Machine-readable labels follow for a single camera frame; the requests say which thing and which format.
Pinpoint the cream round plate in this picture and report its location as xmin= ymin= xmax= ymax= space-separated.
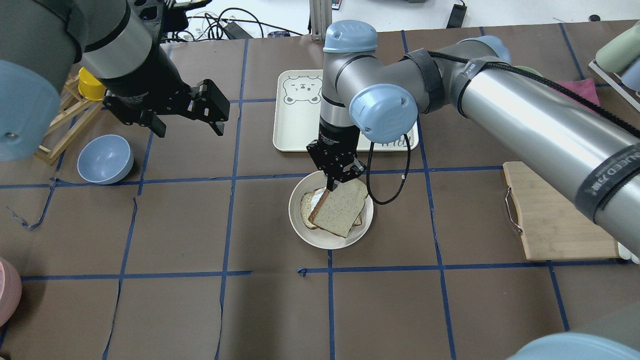
xmin=288 ymin=171 xmax=374 ymax=249

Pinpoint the blue cup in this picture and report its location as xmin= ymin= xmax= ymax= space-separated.
xmin=621 ymin=57 xmax=640 ymax=92

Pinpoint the wooden rack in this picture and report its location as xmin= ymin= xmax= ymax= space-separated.
xmin=34 ymin=71 xmax=103 ymax=166

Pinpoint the bamboo cutting board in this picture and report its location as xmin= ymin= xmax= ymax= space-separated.
xmin=502 ymin=161 xmax=633 ymax=261

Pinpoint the aluminium frame post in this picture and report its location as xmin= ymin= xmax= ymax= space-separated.
xmin=309 ymin=0 xmax=333 ymax=42

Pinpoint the green cup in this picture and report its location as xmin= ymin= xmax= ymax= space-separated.
xmin=595 ymin=21 xmax=640 ymax=73

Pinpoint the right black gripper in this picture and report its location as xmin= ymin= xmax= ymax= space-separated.
xmin=306 ymin=118 xmax=366 ymax=192

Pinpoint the yellow cup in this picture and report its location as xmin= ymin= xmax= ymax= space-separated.
xmin=77 ymin=67 xmax=106 ymax=101

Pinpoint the black power adapter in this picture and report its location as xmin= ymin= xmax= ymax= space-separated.
xmin=446 ymin=3 xmax=467 ymax=28

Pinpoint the pink plate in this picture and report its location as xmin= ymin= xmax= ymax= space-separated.
xmin=0 ymin=257 xmax=22 ymax=326

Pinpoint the pink cloth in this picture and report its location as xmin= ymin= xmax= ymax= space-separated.
xmin=557 ymin=78 xmax=601 ymax=106

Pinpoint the fried egg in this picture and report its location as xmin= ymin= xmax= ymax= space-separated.
xmin=310 ymin=190 xmax=325 ymax=212

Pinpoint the white bread slice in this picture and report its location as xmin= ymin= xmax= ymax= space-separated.
xmin=308 ymin=178 xmax=369 ymax=239

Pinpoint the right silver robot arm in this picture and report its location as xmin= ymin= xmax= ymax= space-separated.
xmin=307 ymin=20 xmax=639 ymax=254

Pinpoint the cream bear tray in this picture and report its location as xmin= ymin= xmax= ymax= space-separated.
xmin=272 ymin=69 xmax=419 ymax=153

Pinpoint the green bowl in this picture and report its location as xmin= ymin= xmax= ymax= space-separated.
xmin=515 ymin=65 xmax=543 ymax=77

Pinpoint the bread slice under egg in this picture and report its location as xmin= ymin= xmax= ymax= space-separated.
xmin=299 ymin=188 xmax=363 ymax=230

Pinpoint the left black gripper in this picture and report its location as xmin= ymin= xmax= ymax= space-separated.
xmin=102 ymin=39 xmax=231 ymax=138

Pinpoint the blue bowl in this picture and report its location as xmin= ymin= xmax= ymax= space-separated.
xmin=77 ymin=134 xmax=134 ymax=185

